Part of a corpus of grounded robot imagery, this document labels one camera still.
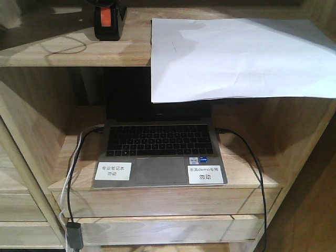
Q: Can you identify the white paper sheet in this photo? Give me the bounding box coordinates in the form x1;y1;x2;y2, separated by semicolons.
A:
151;18;335;103

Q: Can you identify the black stapler with orange tab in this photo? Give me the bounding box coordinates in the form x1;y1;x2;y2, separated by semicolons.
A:
94;1;127;41

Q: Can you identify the silver laptop with black keyboard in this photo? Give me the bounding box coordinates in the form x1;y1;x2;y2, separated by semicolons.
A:
91;68;228;189

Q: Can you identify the white label sticker right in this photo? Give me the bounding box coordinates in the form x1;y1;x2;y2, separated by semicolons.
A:
187;165;226;184

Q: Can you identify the white label sticker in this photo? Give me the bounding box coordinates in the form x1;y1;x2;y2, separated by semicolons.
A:
187;165;226;184
94;162;132;181

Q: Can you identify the white label sticker left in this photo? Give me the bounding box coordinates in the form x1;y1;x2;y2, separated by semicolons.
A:
94;162;132;181

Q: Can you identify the white cable left of laptop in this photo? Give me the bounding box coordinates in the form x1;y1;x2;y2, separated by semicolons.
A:
59;125;104;252

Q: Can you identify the black cable left of laptop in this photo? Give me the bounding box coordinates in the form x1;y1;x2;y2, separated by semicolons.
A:
67;128;102;224

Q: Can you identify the black cable of laptop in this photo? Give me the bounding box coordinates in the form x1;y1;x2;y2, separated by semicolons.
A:
67;128;102;224
215;128;268;252

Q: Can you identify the black cable right of laptop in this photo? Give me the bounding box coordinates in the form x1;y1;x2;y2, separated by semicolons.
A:
215;128;268;252

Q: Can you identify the grey cable adapter box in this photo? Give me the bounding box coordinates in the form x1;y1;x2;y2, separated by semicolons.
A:
66;222;83;251

